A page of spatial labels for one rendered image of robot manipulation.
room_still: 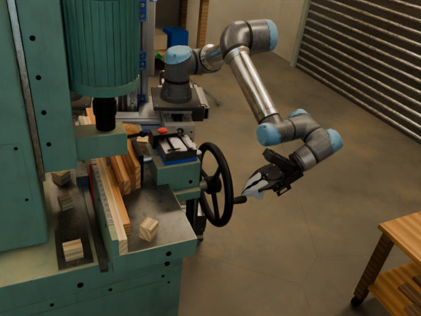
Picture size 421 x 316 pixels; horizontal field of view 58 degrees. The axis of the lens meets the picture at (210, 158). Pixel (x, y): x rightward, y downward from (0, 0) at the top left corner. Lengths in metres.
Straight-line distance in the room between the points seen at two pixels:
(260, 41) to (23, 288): 1.06
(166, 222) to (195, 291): 1.03
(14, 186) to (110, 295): 0.40
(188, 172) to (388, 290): 1.26
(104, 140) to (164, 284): 0.46
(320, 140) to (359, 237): 1.37
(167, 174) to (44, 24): 0.51
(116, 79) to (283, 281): 1.52
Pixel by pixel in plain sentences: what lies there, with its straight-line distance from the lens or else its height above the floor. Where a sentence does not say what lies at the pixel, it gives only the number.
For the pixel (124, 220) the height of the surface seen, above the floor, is 0.94.
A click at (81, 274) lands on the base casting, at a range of 1.08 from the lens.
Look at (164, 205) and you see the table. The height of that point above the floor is 0.90.
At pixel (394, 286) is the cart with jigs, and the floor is 0.18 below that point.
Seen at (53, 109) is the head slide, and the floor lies 1.17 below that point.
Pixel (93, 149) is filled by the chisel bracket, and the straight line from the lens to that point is 1.05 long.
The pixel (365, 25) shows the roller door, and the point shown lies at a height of 0.76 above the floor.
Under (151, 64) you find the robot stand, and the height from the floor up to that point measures 0.83.
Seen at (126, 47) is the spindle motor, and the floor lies 1.31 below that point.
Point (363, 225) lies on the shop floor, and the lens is 2.66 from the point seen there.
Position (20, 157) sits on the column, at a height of 1.08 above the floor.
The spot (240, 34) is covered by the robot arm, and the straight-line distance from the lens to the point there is 1.38.
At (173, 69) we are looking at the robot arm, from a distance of 1.74.
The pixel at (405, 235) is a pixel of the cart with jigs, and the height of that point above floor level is 0.53.
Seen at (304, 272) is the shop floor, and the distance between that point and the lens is 2.21.
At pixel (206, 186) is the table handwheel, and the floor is 0.82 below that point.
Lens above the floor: 1.60
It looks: 34 degrees down
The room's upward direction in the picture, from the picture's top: 7 degrees clockwise
